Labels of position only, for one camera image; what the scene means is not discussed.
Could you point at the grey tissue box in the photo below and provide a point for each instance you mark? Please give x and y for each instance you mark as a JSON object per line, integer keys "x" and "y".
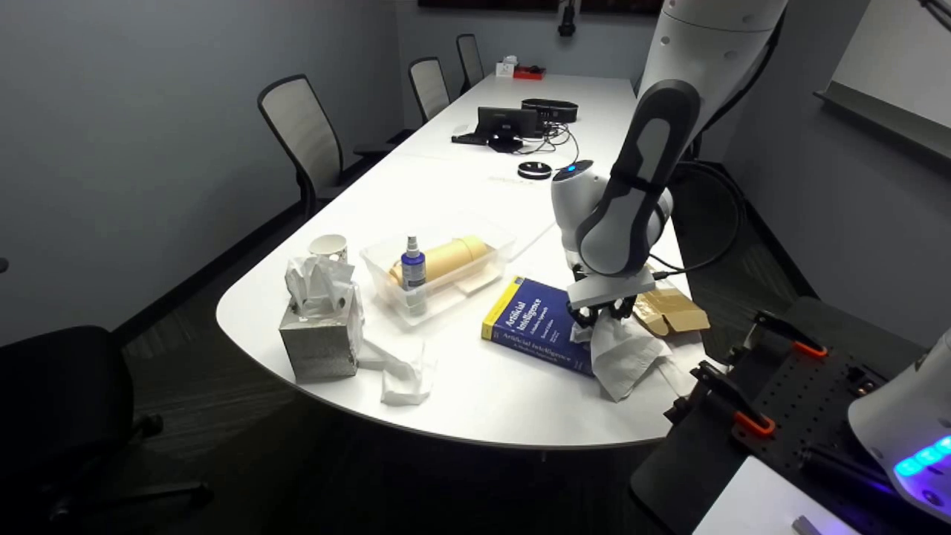
{"x": 323, "y": 318}

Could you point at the blue book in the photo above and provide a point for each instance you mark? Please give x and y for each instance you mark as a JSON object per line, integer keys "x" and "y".
{"x": 535, "y": 321}

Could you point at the small crumpled white napkin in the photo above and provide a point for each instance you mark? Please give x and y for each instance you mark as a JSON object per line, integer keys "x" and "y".
{"x": 403, "y": 373}

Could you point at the black device box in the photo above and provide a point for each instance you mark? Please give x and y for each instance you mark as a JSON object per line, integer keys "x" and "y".
{"x": 550, "y": 109}

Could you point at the yellow roll in bin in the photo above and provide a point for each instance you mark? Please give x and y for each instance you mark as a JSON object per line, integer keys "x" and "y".
{"x": 446, "y": 256}

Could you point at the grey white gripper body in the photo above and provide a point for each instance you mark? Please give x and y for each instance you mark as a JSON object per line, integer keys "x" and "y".
{"x": 598, "y": 292}

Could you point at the clear plastic bin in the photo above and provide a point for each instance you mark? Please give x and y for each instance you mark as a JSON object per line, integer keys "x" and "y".
{"x": 443, "y": 292}

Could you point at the near left office chair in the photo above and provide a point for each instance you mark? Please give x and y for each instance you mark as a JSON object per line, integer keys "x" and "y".
{"x": 308, "y": 134}

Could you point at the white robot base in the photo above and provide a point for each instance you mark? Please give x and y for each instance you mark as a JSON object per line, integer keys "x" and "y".
{"x": 904, "y": 427}

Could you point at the black clamp orange tip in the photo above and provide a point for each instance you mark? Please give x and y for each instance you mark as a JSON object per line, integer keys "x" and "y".
{"x": 791, "y": 335}

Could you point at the white paper cup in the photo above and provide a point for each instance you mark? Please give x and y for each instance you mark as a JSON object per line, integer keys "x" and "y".
{"x": 329, "y": 247}

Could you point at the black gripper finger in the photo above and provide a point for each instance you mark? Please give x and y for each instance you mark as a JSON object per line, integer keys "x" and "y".
{"x": 623, "y": 307}
{"x": 580, "y": 329}

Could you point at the clear plastic bin lid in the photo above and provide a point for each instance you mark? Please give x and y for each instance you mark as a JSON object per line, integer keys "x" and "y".
{"x": 522, "y": 229}

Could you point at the round black speaker puck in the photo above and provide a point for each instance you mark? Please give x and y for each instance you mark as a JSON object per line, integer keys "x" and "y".
{"x": 534, "y": 170}

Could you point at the black mounting board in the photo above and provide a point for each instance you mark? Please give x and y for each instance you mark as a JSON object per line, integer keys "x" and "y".
{"x": 708, "y": 458}

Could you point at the red object far end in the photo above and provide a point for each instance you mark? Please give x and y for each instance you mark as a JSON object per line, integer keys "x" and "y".
{"x": 529, "y": 72}

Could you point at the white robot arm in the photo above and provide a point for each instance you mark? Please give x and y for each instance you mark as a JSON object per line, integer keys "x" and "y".
{"x": 697, "y": 60}

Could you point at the black foreground office chair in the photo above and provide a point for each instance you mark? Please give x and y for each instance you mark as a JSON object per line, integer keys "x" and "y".
{"x": 67, "y": 415}

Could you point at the black conference phone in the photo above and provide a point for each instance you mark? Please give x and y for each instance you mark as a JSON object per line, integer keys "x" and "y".
{"x": 504, "y": 128}

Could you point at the white box far end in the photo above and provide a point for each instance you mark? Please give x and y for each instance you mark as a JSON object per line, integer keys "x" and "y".
{"x": 507, "y": 67}

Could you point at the brown cardboard box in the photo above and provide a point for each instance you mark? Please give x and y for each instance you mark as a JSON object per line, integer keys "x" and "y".
{"x": 670, "y": 314}

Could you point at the blue spray bottle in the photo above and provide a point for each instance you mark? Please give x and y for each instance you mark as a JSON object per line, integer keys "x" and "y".
{"x": 415, "y": 278}

